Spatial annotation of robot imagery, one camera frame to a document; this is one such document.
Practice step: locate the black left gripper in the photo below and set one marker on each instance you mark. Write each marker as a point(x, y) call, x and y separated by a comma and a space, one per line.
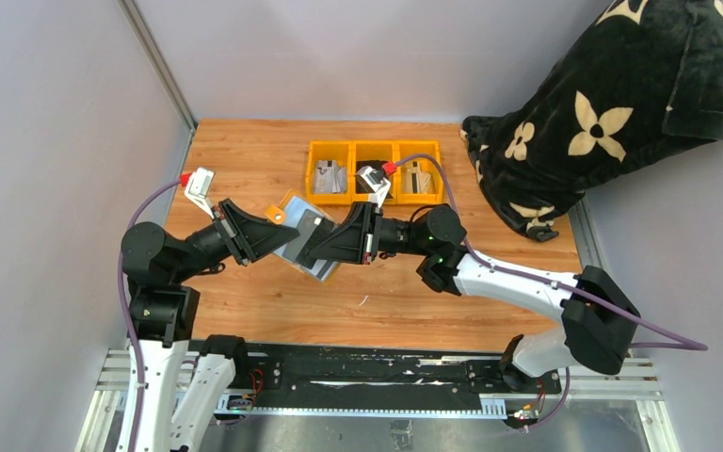
point(245, 233)

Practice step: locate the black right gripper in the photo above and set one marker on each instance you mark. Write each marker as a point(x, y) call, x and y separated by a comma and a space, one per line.
point(351, 250)

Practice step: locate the black credit card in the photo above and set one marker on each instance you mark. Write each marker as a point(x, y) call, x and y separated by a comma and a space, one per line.
point(313, 228)

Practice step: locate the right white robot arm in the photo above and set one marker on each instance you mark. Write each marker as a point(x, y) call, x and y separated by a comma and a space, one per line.
point(596, 320)

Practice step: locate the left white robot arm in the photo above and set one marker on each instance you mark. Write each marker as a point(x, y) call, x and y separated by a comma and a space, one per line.
point(154, 267)

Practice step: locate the white cards in left bin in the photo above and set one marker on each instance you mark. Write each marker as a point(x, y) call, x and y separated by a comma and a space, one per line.
point(329, 177)

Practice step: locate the beige cards in right bin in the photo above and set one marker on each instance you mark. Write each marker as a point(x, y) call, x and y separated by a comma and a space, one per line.
point(416, 180)

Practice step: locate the left yellow plastic bin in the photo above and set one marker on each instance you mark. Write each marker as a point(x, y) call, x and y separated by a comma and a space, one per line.
point(327, 150)

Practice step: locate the yellow plastic bin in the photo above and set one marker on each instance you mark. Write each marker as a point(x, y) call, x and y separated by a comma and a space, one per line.
point(327, 150)
point(374, 154)
point(420, 148)

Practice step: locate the middle yellow plastic bin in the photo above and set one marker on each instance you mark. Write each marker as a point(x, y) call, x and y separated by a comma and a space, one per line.
point(374, 154)

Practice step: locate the right yellow plastic bin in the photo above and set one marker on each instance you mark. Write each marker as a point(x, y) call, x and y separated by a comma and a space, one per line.
point(420, 148)

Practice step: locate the black floral plush blanket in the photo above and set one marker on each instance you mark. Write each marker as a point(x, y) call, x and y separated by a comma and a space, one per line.
point(642, 83)

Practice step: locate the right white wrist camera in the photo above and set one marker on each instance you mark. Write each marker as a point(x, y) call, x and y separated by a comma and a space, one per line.
point(375, 184)

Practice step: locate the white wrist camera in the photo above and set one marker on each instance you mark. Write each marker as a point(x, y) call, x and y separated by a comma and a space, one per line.
point(197, 185)
point(375, 184)

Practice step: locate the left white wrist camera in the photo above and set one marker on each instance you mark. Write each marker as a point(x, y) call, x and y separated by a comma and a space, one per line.
point(197, 185)

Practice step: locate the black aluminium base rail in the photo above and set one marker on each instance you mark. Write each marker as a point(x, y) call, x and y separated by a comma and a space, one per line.
point(390, 383)

